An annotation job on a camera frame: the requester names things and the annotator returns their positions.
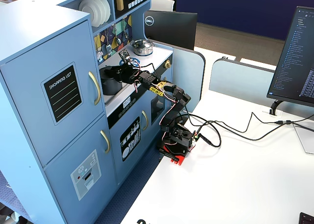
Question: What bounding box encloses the blue fridge door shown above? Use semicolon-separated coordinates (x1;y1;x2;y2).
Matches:
0;20;106;168

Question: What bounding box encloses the gold fridge door handle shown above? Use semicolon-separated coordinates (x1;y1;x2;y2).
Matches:
88;71;102;106

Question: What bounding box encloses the black table clamp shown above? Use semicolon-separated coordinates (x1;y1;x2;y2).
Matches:
158;147;180;161

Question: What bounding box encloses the blue dishwasher door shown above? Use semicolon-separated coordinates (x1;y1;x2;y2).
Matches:
109;103;151;184

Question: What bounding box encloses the gold freezer door handle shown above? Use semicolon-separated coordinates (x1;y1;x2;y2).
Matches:
100;130;111;154

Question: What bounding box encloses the black Dell monitor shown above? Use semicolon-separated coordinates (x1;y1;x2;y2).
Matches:
144;10;198;51

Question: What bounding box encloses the black shopping list board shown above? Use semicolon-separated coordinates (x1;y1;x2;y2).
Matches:
40;61;83;126

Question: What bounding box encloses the silver toy ladle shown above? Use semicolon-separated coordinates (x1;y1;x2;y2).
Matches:
114;25;122;45

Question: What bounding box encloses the blue oven door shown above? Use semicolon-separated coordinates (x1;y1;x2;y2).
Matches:
144;70;173;148

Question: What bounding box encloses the black keyboard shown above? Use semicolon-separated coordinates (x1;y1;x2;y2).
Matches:
299;212;314;224

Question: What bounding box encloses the silver glass pot lid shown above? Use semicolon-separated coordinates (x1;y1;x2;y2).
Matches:
131;39;153;50

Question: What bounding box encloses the silver slotted toy spatula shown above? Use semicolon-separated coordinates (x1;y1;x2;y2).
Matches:
105;29;112;56

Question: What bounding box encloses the white desk cable grommet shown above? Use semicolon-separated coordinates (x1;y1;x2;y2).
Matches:
260;108;283;118

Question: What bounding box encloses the dark gray pot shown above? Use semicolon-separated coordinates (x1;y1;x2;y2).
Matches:
99;66;123;96

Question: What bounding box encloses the white chair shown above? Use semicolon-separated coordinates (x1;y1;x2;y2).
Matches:
150;0;175;12

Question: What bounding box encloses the white toy sink basin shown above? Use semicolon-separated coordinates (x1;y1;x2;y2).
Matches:
101;80;137;105

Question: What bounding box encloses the black cable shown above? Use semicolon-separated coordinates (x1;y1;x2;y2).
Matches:
196;114;314;141
196;122;222;148
181;112;292;134

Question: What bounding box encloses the silver monitor stand base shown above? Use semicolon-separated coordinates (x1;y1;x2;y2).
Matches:
293;122;314;155

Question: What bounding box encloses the gold dishwasher door handle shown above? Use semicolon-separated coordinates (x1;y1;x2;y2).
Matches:
141;110;149;131

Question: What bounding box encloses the silver metal pot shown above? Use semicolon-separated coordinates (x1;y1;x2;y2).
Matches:
130;39;154;56

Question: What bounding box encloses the light blue desk divider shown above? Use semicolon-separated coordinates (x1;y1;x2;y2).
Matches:
152;42;206;114
209;57;278;108

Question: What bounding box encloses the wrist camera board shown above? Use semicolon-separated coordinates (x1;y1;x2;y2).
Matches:
118;49;130;63

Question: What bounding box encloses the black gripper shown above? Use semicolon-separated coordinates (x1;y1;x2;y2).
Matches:
105;64;141;84

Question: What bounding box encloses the monitor showing code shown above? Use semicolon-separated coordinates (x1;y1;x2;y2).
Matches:
266;5;314;106

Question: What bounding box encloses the blue wooden toy kitchen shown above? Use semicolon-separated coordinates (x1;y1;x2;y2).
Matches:
0;0;174;224

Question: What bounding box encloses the navy blue partition panel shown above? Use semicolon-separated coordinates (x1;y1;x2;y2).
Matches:
176;0;314;41

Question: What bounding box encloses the white toy plate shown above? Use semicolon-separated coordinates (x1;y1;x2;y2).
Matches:
92;0;111;23
78;0;100;27
86;0;106;26

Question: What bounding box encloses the blue freezer door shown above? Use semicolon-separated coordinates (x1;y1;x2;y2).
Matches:
43;114;118;224

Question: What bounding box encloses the red robot base mount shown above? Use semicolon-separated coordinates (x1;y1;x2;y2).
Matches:
159;142;196;166

